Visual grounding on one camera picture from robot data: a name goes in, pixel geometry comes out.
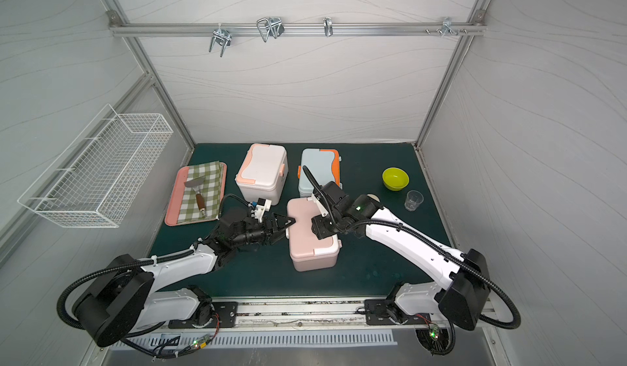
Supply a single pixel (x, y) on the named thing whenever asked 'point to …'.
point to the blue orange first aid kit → (325, 166)
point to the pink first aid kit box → (309, 253)
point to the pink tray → (174, 207)
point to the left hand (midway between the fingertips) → (293, 229)
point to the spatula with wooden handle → (197, 184)
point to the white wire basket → (97, 178)
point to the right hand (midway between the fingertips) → (318, 226)
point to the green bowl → (395, 179)
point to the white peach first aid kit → (264, 172)
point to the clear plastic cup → (414, 198)
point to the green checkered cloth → (211, 191)
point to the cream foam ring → (373, 197)
